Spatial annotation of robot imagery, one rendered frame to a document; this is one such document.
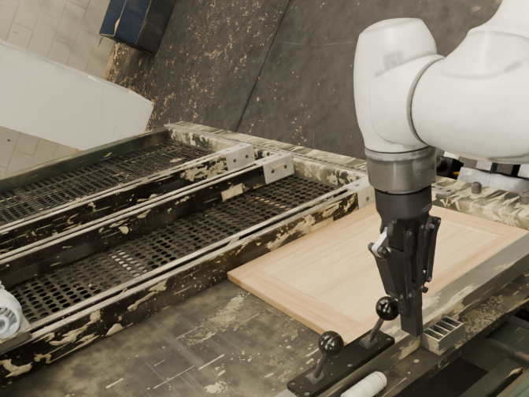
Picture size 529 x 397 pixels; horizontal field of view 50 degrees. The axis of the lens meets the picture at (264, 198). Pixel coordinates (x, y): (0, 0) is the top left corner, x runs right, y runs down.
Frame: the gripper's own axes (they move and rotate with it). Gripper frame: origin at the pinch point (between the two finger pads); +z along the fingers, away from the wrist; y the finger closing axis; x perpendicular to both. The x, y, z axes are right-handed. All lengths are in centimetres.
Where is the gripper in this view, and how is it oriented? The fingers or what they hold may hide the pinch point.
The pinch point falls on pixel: (410, 311)
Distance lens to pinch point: 87.6
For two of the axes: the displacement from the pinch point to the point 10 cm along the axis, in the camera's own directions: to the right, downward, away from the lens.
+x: -5.9, -2.1, 7.8
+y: 8.0, -3.3, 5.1
